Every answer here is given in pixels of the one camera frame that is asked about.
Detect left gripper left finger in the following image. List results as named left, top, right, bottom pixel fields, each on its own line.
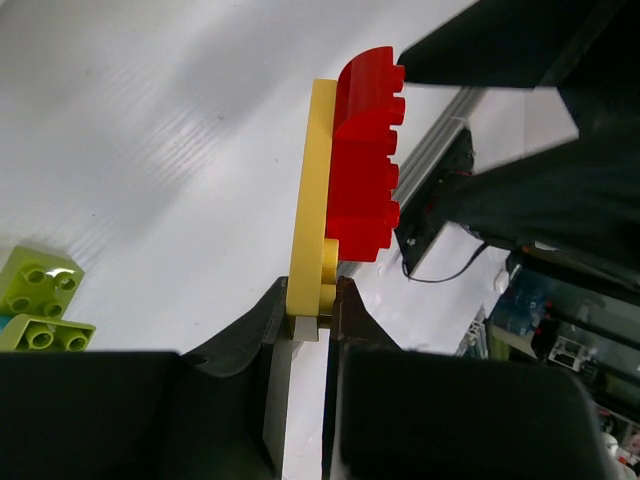
left=1, top=278, right=290, bottom=479

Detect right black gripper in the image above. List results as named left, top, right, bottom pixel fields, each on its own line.
left=398, top=1, right=639, bottom=287

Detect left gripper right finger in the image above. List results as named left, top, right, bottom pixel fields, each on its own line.
left=322, top=277, right=615, bottom=479

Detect green and teal lego stack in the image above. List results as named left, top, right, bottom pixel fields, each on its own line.
left=1, top=246, right=95, bottom=352

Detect yellow lego plate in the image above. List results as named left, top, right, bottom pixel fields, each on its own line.
left=286, top=79, right=339, bottom=342

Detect red lego cluster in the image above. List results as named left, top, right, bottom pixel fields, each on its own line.
left=326, top=46, right=406, bottom=262

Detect aluminium rail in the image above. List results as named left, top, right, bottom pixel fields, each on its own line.
left=393, top=87, right=486, bottom=210

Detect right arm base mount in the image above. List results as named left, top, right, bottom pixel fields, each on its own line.
left=394, top=128, right=475, bottom=276

